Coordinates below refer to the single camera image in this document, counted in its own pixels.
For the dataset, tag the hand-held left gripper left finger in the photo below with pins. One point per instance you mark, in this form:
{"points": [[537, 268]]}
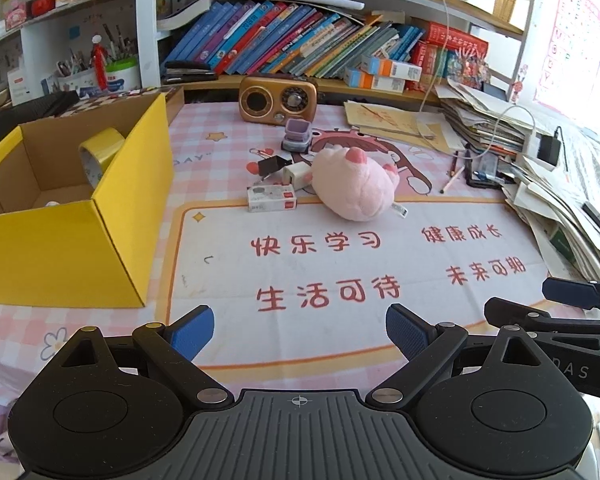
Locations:
{"points": [[192, 332]]}

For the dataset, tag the red cartoon wall sticker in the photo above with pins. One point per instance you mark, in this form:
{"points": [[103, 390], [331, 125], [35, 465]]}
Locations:
{"points": [[520, 85]]}

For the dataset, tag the white side shelf unit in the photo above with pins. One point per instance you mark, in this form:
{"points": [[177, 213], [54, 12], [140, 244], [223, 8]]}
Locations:
{"points": [[32, 50]]}

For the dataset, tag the small purple grey container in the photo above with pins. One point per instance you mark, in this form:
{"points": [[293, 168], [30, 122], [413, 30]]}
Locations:
{"points": [[297, 132]]}

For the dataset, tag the brown paper envelopes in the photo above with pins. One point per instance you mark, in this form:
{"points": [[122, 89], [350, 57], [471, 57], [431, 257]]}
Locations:
{"points": [[385, 120]]}

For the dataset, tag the white cup of brushes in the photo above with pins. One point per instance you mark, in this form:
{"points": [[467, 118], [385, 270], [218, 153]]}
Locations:
{"points": [[77, 82]]}

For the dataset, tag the black wallet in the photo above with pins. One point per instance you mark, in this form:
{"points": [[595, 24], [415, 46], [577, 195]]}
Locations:
{"points": [[187, 72]]}

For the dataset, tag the orange blue white carton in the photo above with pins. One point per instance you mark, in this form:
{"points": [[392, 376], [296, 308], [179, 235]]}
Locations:
{"points": [[370, 81], [390, 67]]}

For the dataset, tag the green book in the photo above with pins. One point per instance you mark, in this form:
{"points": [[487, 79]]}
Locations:
{"points": [[562, 246]]}

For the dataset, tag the white charger plug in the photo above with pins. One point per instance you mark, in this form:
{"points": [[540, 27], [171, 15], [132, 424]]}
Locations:
{"points": [[296, 176]]}

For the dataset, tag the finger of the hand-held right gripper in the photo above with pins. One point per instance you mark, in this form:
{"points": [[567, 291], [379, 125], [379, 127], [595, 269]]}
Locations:
{"points": [[570, 292], [530, 317]]}

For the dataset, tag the sprawling pile of papers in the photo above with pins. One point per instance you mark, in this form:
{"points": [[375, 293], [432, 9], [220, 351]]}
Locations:
{"points": [[545, 200]]}

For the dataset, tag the white power adapter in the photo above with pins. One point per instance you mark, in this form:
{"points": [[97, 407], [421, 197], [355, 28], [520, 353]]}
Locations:
{"points": [[531, 144]]}

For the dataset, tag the black power adapter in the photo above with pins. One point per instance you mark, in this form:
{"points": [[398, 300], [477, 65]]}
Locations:
{"points": [[549, 149]]}

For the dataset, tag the stack of notebooks and papers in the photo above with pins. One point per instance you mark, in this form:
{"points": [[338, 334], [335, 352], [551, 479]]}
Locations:
{"points": [[480, 115]]}

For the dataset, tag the pink pencil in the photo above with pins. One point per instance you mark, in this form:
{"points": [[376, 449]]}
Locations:
{"points": [[452, 179]]}

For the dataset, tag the wooden chess board box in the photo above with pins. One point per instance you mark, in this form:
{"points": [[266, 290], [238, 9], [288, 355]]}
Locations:
{"points": [[175, 105]]}

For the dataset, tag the thick red dictionary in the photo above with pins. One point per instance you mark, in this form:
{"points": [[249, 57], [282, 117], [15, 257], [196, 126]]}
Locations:
{"points": [[455, 40]]}

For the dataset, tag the thick book with white pages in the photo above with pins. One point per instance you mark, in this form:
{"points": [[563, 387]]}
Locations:
{"points": [[180, 17]]}

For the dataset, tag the gold retro radio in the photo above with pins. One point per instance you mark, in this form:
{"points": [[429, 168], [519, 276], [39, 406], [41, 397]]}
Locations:
{"points": [[275, 100]]}

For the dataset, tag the row of colourful books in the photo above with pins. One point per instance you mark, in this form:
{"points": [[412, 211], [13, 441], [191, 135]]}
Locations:
{"points": [[280, 40]]}

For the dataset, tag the dark pen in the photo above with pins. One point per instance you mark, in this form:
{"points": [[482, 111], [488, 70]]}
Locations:
{"points": [[454, 162]]}

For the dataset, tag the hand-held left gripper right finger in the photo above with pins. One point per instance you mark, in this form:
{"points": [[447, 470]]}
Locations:
{"points": [[410, 332]]}

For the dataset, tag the white tub with green lid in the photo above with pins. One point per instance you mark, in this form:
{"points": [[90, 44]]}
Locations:
{"points": [[122, 77]]}

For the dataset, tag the white red staples box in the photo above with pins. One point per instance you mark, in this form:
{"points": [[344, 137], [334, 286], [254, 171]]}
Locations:
{"points": [[270, 199]]}

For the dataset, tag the black binder clip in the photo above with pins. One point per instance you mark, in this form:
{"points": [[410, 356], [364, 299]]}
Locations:
{"points": [[272, 165]]}

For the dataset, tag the pink plush pig toy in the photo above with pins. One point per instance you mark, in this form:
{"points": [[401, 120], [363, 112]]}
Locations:
{"points": [[350, 185]]}

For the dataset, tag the yellow cardboard box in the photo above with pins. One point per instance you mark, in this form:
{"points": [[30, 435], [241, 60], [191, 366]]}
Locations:
{"points": [[55, 260]]}

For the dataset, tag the yellow tape roll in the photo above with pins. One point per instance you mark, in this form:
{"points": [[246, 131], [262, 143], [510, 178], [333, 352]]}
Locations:
{"points": [[107, 142]]}

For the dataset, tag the white desk bookshelf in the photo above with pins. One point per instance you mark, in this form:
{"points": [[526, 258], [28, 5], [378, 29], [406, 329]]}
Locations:
{"points": [[147, 25]]}

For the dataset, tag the white box with red label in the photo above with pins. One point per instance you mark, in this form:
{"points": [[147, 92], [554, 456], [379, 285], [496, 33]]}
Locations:
{"points": [[19, 87]]}

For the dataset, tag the red tassel ornament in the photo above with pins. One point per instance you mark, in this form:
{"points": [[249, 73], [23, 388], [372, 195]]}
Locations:
{"points": [[100, 62]]}

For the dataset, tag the small pink box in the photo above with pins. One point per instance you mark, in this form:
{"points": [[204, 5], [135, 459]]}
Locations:
{"points": [[14, 14]]}

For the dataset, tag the pink alphabet wall poster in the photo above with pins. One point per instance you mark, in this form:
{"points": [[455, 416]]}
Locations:
{"points": [[575, 40]]}

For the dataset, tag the black flat case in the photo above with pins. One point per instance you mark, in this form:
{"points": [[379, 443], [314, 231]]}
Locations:
{"points": [[485, 180]]}

